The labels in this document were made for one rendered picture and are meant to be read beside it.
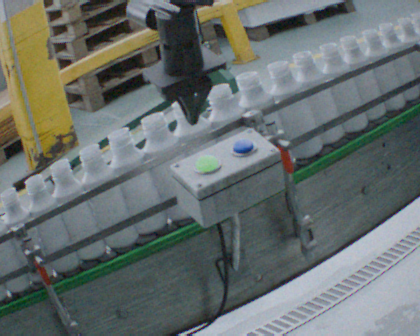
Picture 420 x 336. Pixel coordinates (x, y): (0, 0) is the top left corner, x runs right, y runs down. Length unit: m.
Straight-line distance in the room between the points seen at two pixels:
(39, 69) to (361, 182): 4.54
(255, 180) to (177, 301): 0.27
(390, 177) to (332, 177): 0.15
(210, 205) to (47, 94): 4.77
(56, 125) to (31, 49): 0.56
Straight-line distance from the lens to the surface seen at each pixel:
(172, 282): 1.84
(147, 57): 7.54
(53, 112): 6.44
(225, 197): 1.69
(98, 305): 1.80
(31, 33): 6.34
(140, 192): 1.82
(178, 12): 1.54
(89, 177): 1.80
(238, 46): 7.28
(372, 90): 2.01
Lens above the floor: 1.61
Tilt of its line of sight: 17 degrees down
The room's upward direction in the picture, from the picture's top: 19 degrees counter-clockwise
